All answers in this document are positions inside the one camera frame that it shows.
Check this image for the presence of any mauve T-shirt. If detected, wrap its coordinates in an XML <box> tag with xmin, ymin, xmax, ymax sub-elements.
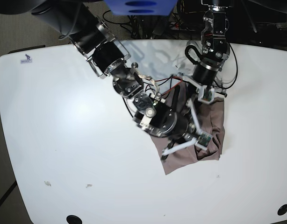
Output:
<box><xmin>151</xmin><ymin>83</ymin><xmax>225</xmax><ymax>175</ymax></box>

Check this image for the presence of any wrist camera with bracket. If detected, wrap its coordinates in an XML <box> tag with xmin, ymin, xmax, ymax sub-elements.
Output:
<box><xmin>161</xmin><ymin>99</ymin><xmax>213</xmax><ymax>161</ymax></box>
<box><xmin>172</xmin><ymin>75</ymin><xmax>227</xmax><ymax>105</ymax></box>

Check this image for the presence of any small purple logo sticker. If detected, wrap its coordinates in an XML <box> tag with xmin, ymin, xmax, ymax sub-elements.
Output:
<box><xmin>20</xmin><ymin>54</ymin><xmax>32</xmax><ymax>64</ymax></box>

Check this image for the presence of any blue plastic mount plate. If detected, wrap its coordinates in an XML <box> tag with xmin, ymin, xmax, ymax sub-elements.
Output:
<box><xmin>105</xmin><ymin>0</ymin><xmax>177</xmax><ymax>16</ymax></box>

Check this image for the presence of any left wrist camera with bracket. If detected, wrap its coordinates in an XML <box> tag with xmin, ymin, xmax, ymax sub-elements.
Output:
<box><xmin>172</xmin><ymin>75</ymin><xmax>227</xmax><ymax>105</ymax></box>

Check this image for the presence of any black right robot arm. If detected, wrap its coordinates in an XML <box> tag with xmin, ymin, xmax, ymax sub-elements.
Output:
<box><xmin>0</xmin><ymin>0</ymin><xmax>205</xmax><ymax>146</ymax></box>

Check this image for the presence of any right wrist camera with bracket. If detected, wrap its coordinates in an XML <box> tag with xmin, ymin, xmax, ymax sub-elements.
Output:
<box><xmin>161</xmin><ymin>99</ymin><xmax>213</xmax><ymax>161</ymax></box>

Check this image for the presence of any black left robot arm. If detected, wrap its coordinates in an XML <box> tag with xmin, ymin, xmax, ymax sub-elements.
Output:
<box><xmin>185</xmin><ymin>0</ymin><xmax>287</xmax><ymax>95</ymax></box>

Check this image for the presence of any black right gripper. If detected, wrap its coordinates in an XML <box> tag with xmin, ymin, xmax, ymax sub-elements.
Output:
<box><xmin>166</xmin><ymin>101</ymin><xmax>202</xmax><ymax>146</ymax></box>

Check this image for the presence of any black table cable grommet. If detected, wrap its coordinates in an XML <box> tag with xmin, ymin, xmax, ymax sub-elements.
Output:
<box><xmin>277</xmin><ymin>204</ymin><xmax>287</xmax><ymax>216</ymax></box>

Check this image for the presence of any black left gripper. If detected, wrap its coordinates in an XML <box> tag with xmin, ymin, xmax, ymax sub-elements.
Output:
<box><xmin>186</xmin><ymin>63</ymin><xmax>219</xmax><ymax>98</ymax></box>

